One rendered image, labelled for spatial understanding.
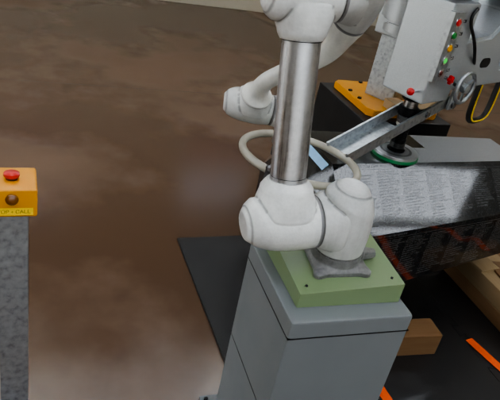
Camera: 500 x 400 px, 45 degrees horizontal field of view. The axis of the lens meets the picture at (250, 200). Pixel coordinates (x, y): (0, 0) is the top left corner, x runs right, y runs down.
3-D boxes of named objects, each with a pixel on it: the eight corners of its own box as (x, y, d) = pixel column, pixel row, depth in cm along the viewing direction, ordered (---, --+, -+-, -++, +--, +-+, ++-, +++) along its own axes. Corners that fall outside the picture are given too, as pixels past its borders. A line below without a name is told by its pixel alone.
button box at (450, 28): (437, 78, 250) (461, 9, 236) (442, 81, 249) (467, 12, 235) (426, 80, 245) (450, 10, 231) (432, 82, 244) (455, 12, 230)
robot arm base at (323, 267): (383, 277, 182) (388, 263, 179) (314, 279, 177) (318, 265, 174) (362, 239, 197) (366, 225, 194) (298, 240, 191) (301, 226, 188)
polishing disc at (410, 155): (381, 159, 266) (382, 157, 265) (366, 139, 284) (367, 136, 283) (425, 164, 271) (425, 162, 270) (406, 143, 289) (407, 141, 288)
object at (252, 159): (298, 132, 265) (301, 125, 263) (384, 184, 235) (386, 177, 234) (212, 138, 232) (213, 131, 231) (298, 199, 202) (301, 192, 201)
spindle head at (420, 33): (425, 85, 288) (458, -11, 266) (464, 102, 274) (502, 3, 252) (378, 91, 265) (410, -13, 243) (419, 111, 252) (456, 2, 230)
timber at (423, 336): (378, 357, 278) (386, 338, 272) (368, 339, 288) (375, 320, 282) (434, 354, 287) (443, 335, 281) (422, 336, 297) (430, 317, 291)
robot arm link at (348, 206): (373, 259, 179) (394, 199, 167) (317, 264, 174) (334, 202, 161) (351, 226, 192) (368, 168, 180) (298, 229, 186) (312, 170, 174)
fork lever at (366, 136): (424, 91, 287) (425, 82, 284) (458, 107, 275) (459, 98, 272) (319, 148, 255) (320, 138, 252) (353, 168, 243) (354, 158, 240)
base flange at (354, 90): (331, 85, 379) (332, 78, 377) (396, 89, 397) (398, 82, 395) (367, 117, 341) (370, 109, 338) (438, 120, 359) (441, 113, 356)
